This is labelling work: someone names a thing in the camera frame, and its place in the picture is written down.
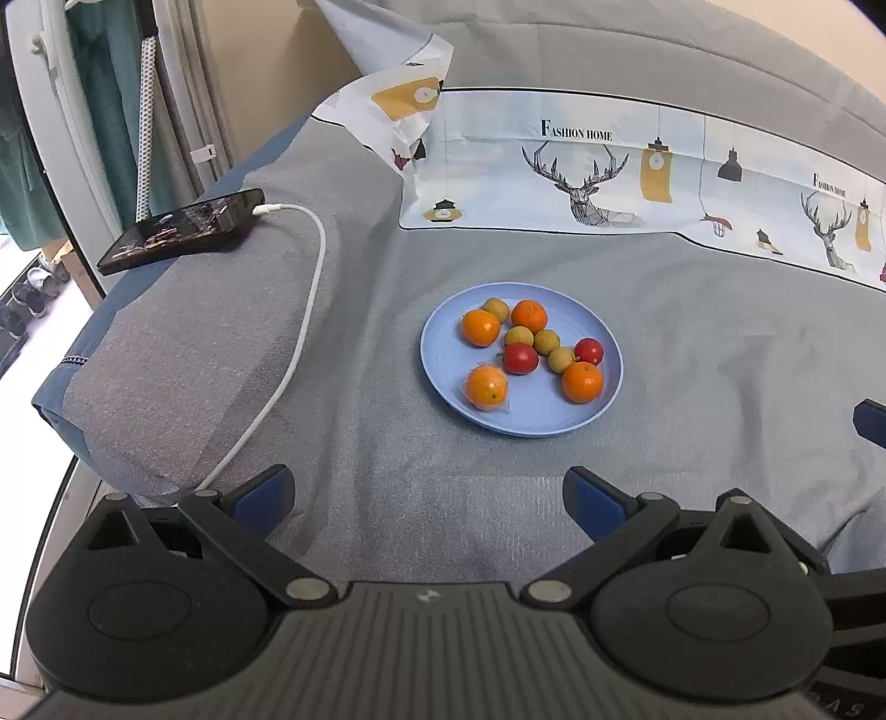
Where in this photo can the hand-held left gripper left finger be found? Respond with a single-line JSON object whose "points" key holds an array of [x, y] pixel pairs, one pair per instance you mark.
{"points": [[266, 495]]}

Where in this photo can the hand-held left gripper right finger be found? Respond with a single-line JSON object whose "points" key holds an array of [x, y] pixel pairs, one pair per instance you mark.
{"points": [[595, 502]]}

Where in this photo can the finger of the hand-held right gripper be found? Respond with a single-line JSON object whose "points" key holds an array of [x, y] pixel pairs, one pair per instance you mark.
{"points": [[872, 422]]}

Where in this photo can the light blue plate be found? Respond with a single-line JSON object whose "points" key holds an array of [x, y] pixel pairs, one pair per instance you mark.
{"points": [[540, 415]]}

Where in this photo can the yellow-green longan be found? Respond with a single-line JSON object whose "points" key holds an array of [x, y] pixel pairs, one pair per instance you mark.
{"points": [[495, 308], [519, 336], [561, 358], [547, 340]]}

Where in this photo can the small red apple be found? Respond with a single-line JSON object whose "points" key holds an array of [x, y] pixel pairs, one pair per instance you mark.
{"points": [[589, 351], [520, 358]]}

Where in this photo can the plastic-wrapped orange mandarin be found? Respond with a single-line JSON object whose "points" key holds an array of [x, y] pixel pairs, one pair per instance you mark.
{"points": [[486, 386]]}

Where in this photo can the grey and blue pillow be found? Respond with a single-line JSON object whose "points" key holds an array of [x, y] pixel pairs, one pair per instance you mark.
{"points": [[194, 346]]}

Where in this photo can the grey duvet with deer print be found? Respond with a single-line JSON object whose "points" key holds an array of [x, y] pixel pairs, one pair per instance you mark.
{"points": [[692, 346]]}

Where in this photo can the black smartphone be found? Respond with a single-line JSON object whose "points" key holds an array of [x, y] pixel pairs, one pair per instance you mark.
{"points": [[180, 228]]}

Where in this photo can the brown cardboard box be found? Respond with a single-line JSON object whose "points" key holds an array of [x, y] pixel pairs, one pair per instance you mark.
{"points": [[79, 273]]}

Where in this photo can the dark sneaker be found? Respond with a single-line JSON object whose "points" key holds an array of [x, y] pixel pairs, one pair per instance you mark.
{"points": [[24, 308]]}

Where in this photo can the grey slipper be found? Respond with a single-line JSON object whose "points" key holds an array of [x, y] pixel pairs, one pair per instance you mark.
{"points": [[47, 273]]}

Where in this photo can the white plastic clip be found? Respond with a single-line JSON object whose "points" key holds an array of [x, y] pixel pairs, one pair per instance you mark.
{"points": [[202, 152]]}

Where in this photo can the black and white dotted pole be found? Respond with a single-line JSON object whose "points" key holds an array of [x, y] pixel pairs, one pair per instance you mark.
{"points": [[145, 138]]}

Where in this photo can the teal hanging garment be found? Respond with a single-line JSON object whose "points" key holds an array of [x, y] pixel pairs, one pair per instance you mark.
{"points": [[104, 104]]}

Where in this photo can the grey curtain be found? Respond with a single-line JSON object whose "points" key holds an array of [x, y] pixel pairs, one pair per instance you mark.
{"points": [[201, 69]]}

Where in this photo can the white door frame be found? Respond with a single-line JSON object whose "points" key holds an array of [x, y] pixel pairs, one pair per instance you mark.
{"points": [[66, 124]]}

